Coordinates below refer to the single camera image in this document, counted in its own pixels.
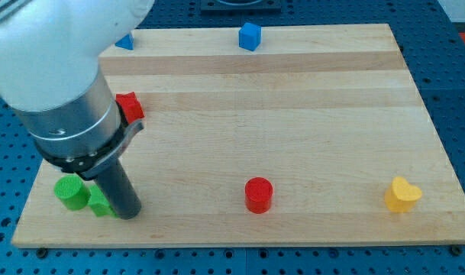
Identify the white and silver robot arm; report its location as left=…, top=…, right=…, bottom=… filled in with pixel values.
left=0, top=0, right=154, bottom=172

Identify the green hexagon block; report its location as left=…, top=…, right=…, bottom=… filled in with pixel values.
left=88, top=185, right=117, bottom=218

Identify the red cylinder block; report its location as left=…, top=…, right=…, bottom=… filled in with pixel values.
left=244, top=177, right=274, bottom=214

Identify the wooden board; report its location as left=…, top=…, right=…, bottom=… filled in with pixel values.
left=12, top=24, right=465, bottom=248

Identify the blue cube block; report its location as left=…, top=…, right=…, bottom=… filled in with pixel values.
left=238, top=22, right=262, bottom=51

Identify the red star block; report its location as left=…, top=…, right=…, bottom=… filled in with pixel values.
left=116, top=92, right=145, bottom=124

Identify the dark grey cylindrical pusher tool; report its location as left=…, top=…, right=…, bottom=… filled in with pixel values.
left=94, top=159, right=141, bottom=220

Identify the blue triangle block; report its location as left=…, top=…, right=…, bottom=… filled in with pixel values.
left=115, top=33, right=134, bottom=50

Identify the green cylinder block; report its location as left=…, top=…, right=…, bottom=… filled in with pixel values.
left=53, top=174, right=90, bottom=211

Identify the yellow heart block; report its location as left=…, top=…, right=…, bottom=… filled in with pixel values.
left=384, top=176, right=423, bottom=213

